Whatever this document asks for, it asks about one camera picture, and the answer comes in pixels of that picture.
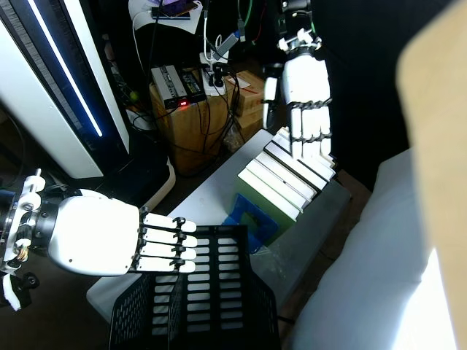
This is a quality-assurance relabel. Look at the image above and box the white power strip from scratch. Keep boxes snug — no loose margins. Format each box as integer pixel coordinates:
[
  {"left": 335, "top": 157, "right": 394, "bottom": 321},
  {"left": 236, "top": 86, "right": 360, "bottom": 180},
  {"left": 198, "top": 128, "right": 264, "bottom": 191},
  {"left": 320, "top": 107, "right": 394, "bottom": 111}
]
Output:
[{"left": 201, "top": 63, "right": 230, "bottom": 98}]

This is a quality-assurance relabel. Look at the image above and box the white charging cable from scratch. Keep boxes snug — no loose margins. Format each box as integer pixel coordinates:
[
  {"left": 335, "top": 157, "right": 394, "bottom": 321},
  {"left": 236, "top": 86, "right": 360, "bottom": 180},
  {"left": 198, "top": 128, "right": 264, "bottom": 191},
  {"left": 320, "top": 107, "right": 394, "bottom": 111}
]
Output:
[{"left": 201, "top": 9, "right": 220, "bottom": 65}]

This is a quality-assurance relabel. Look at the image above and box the black base white rim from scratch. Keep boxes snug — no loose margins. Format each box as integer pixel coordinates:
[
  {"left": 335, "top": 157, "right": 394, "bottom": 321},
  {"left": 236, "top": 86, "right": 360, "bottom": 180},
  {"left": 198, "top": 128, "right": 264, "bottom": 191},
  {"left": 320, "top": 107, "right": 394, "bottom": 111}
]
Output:
[{"left": 104, "top": 144, "right": 177, "bottom": 211}]

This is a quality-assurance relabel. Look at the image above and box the white round seat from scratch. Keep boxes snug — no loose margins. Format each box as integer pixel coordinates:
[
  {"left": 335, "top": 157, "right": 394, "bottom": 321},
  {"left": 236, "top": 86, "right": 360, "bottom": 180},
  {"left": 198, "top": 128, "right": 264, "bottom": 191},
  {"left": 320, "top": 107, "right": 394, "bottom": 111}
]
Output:
[{"left": 129, "top": 0, "right": 205, "bottom": 37}]

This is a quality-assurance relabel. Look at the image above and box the black slotted plastic basket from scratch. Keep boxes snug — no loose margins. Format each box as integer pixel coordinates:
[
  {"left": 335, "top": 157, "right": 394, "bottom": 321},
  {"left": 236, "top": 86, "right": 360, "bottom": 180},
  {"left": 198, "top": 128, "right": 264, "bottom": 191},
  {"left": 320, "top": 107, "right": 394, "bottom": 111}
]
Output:
[{"left": 108, "top": 224, "right": 282, "bottom": 350}]

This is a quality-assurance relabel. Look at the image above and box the black power supply unit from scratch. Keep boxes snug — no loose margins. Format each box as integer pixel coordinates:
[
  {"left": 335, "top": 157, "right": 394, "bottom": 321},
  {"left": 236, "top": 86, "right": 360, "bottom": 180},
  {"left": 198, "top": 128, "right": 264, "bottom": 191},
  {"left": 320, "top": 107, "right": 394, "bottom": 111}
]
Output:
[{"left": 178, "top": 69, "right": 208, "bottom": 110}]

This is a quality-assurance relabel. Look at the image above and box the small cardboard box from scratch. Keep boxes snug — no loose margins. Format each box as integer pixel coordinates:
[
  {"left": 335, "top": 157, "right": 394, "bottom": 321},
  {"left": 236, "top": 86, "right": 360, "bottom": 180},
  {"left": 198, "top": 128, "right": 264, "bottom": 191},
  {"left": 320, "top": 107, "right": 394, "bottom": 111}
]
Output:
[{"left": 233, "top": 105, "right": 267, "bottom": 139}]

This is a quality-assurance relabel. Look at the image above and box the dark blue smartphone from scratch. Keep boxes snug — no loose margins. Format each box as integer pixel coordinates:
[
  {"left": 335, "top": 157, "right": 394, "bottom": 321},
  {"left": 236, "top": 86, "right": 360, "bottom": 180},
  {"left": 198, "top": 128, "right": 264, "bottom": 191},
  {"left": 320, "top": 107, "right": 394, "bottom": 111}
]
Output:
[{"left": 151, "top": 7, "right": 193, "bottom": 20}]

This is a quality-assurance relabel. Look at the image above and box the blue metal bookend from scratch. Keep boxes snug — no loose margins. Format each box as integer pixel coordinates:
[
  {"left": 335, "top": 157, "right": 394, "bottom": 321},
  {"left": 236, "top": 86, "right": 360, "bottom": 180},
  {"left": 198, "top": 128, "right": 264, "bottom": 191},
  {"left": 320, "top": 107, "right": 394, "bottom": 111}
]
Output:
[{"left": 221, "top": 192, "right": 281, "bottom": 253}]

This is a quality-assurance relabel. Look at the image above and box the olive green book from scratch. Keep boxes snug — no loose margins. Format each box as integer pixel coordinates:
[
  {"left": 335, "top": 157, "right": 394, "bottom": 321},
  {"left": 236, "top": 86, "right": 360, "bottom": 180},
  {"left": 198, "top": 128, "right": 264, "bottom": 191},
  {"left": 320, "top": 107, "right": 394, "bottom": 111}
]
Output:
[{"left": 233, "top": 168, "right": 306, "bottom": 244}]

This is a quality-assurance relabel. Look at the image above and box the white robot body column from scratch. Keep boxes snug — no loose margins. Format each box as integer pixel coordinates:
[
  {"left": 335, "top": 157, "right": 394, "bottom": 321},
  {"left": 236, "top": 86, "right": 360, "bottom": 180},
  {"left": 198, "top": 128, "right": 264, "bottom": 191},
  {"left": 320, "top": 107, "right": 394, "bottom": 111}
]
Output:
[{"left": 0, "top": 0, "right": 131, "bottom": 180}]

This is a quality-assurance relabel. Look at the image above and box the silver power supply unit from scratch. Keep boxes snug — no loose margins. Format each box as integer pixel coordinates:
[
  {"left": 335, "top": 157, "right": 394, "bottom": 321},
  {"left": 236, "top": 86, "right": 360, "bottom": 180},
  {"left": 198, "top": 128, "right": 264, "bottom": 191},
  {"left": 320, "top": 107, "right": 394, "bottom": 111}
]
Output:
[{"left": 150, "top": 64, "right": 185, "bottom": 109}]

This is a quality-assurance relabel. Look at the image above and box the green braided cable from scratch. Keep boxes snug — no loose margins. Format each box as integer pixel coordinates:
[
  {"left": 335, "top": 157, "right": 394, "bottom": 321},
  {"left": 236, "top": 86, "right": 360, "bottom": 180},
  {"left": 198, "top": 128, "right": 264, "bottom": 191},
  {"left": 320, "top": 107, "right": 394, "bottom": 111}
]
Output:
[{"left": 236, "top": 0, "right": 258, "bottom": 39}]

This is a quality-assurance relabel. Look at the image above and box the purple flat item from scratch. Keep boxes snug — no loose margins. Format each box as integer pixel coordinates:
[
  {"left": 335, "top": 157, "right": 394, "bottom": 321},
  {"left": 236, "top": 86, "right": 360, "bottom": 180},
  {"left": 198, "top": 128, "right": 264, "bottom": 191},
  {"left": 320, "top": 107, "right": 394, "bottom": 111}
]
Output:
[{"left": 160, "top": 0, "right": 202, "bottom": 14}]

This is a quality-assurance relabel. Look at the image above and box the tan flat panel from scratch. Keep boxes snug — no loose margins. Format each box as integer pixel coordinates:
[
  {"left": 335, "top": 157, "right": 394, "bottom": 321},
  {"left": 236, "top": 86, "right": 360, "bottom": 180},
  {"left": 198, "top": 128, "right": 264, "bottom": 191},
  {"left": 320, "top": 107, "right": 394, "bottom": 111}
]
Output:
[{"left": 395, "top": 0, "right": 467, "bottom": 350}]

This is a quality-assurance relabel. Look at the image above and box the tan spine book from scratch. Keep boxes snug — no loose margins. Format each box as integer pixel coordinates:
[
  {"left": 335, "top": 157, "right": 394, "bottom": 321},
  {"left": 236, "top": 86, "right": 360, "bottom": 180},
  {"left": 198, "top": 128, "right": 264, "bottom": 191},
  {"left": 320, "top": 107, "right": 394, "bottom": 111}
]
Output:
[{"left": 277, "top": 126, "right": 293, "bottom": 147}]

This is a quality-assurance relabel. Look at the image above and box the dark spine book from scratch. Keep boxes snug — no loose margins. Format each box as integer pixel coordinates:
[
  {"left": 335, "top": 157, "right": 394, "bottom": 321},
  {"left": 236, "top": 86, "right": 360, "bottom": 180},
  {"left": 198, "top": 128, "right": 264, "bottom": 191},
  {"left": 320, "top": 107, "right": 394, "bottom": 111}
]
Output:
[{"left": 244, "top": 157, "right": 317, "bottom": 212}]

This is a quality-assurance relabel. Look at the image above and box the large cardboard box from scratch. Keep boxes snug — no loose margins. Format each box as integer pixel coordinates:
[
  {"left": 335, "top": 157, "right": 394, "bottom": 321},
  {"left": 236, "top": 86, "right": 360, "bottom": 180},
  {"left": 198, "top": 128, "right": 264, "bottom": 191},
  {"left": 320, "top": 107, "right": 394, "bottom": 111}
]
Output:
[{"left": 148, "top": 67, "right": 238, "bottom": 176}]

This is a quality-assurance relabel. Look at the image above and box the clear plastic bag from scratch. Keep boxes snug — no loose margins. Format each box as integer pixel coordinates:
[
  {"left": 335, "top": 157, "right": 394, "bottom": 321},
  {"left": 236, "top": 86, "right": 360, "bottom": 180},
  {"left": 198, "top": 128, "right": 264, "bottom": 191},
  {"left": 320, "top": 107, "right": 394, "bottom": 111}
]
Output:
[{"left": 223, "top": 125, "right": 244, "bottom": 151}]

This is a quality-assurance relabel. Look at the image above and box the grey usb adapter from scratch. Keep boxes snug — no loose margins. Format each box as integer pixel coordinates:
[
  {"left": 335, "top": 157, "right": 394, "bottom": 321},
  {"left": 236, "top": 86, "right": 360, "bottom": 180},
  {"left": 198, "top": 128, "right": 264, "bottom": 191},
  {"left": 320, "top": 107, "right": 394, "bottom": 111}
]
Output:
[{"left": 210, "top": 31, "right": 242, "bottom": 60}]

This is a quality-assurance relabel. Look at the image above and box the cardboard box red label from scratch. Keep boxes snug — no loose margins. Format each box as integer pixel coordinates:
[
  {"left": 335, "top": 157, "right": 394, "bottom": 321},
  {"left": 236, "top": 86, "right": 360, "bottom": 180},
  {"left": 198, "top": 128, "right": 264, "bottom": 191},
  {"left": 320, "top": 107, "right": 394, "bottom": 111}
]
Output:
[{"left": 224, "top": 71, "right": 266, "bottom": 110}]

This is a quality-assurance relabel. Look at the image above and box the white K spine book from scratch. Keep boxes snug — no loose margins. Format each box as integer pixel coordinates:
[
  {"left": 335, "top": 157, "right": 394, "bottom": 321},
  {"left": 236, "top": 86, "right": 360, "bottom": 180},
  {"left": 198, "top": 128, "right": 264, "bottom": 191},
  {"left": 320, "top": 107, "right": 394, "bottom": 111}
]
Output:
[{"left": 270, "top": 133, "right": 336, "bottom": 179}]

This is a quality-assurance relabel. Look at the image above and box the white plug adapter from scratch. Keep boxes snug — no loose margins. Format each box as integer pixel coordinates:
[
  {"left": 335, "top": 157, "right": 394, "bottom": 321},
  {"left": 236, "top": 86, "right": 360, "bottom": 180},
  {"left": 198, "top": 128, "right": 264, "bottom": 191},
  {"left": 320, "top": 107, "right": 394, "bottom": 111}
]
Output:
[{"left": 198, "top": 50, "right": 230, "bottom": 66}]

